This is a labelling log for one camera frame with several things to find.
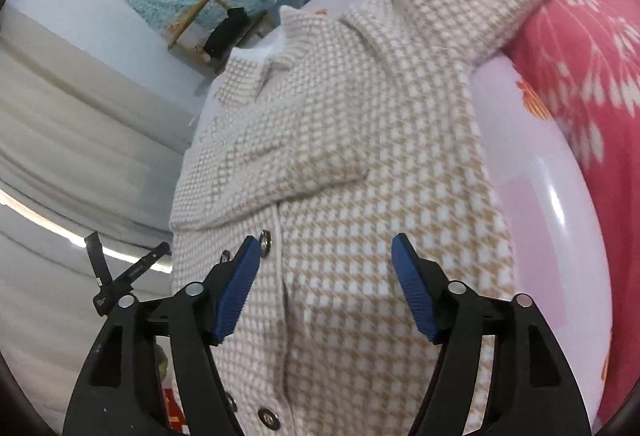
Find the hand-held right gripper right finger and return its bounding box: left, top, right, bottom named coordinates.
left=391, top=233, right=593, bottom=436

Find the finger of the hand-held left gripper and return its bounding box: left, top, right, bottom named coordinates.
left=84, top=232, right=114, bottom=289
left=116, top=241, right=172, bottom=288

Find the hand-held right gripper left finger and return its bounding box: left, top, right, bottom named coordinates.
left=62, top=236, right=261, bottom=436

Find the beige white checked coat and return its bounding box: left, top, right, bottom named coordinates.
left=169, top=0, right=628, bottom=436

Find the white curtain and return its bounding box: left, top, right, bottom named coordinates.
left=0, top=6, right=198, bottom=417

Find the black bag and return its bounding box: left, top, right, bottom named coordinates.
left=202, top=8, right=251, bottom=58

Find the wooden chair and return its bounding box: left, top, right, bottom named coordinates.
left=167, top=0, right=276, bottom=67

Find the pink floral blanket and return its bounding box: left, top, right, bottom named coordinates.
left=377, top=0, right=640, bottom=427

